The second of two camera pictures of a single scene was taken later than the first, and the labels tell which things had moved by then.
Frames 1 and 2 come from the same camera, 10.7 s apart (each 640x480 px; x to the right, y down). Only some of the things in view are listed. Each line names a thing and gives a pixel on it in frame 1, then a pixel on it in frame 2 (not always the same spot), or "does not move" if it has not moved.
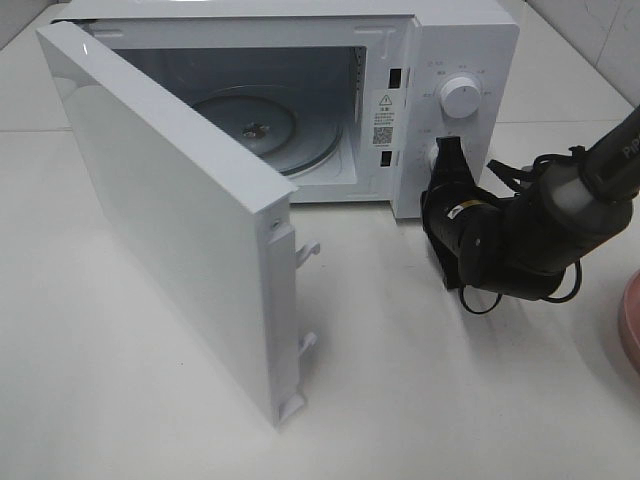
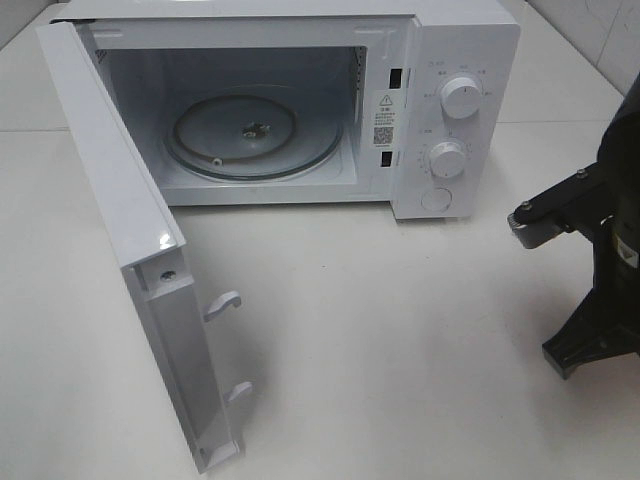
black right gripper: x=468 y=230 -> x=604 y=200
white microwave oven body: x=342 y=102 does not move
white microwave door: x=212 y=216 -> x=146 y=246
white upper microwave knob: x=460 y=96 does not move
